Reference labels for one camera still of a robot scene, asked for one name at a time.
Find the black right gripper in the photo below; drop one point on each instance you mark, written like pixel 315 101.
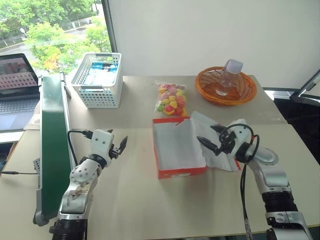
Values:
pixel 226 142

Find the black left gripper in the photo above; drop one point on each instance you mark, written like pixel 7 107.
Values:
pixel 115 152

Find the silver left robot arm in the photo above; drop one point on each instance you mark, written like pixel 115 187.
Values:
pixel 80 175

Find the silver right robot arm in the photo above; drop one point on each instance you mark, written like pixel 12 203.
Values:
pixel 272 176

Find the orange cardboard box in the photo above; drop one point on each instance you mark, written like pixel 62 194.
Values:
pixel 177 147

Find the green conveyor belt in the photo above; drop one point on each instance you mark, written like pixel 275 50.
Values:
pixel 53 140

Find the white perforated plastic basket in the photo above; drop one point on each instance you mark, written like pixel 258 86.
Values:
pixel 100 98

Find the orange wicker basket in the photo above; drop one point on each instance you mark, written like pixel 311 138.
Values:
pixel 240 96

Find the clear bottle with lilac cap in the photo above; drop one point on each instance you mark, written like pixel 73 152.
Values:
pixel 226 85

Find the bag of colourful candies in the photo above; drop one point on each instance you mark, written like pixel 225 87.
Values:
pixel 171 100

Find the light blue packet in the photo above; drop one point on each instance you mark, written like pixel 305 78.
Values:
pixel 100 78

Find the blue black packet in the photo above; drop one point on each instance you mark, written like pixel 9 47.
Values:
pixel 103 66

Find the black side table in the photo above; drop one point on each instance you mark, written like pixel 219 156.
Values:
pixel 297 115

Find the grey metal bar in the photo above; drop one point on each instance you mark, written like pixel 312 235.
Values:
pixel 308 86

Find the grey laptop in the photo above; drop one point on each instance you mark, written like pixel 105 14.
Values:
pixel 15 100

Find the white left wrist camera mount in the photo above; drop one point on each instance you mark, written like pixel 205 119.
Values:
pixel 101 142

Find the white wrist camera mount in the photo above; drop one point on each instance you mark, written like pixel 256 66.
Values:
pixel 241 132
pixel 101 142

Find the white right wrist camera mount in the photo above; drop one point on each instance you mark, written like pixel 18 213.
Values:
pixel 241 132

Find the dark window frame post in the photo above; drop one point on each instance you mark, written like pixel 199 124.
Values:
pixel 110 27

